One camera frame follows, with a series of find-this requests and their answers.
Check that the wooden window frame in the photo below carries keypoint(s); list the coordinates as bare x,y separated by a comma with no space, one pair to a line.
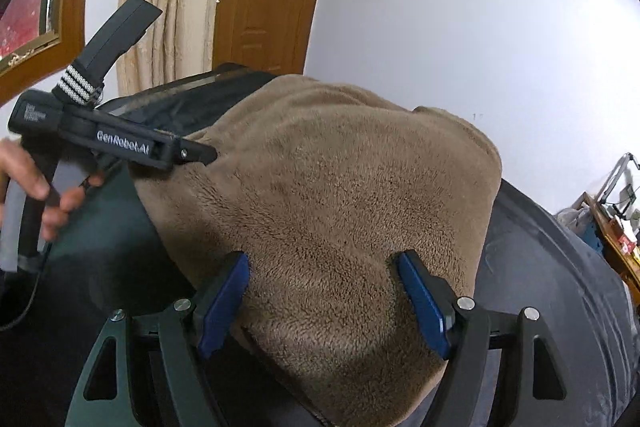
70,7

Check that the person's left hand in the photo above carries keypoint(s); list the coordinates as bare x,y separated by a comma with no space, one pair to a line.
25,172

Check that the desk lamp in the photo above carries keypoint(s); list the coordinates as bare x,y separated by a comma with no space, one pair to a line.
617,177

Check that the brown fleece garment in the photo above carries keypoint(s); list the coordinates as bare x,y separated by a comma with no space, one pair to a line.
325,207

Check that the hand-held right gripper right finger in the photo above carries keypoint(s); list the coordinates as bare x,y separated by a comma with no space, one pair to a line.
422,307

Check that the black bed cover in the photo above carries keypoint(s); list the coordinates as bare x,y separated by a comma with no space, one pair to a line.
550,282

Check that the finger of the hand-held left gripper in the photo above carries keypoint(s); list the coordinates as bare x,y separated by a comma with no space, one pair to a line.
197,153

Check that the blue plastic crate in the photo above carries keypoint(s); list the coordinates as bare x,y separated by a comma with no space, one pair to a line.
596,237

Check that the wooden sideboard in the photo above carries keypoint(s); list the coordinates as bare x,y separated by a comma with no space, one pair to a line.
622,252

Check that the white plastic bag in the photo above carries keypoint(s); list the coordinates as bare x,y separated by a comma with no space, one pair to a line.
572,221

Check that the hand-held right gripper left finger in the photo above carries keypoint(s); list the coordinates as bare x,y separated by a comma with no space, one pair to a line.
222,307

